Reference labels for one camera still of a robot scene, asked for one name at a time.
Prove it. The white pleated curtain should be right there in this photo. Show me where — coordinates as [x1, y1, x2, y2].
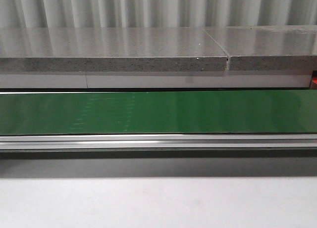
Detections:
[0, 0, 317, 28]

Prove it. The white panel under slab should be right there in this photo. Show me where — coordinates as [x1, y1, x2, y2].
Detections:
[0, 74, 311, 89]

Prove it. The grey stone slab left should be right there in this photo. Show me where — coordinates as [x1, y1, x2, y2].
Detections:
[0, 27, 227, 72]

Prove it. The aluminium conveyor side rail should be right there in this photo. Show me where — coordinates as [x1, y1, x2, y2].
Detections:
[0, 134, 317, 152]

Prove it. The grey stone slab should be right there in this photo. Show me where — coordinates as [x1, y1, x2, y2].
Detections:
[0, 27, 227, 72]
[205, 25, 317, 73]

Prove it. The grey stone slab right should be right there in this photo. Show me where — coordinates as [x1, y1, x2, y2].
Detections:
[205, 25, 317, 73]

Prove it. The green conveyor belt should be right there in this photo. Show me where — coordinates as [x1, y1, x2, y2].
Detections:
[0, 90, 317, 135]

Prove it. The orange red object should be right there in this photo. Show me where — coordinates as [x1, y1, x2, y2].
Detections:
[310, 77, 317, 90]

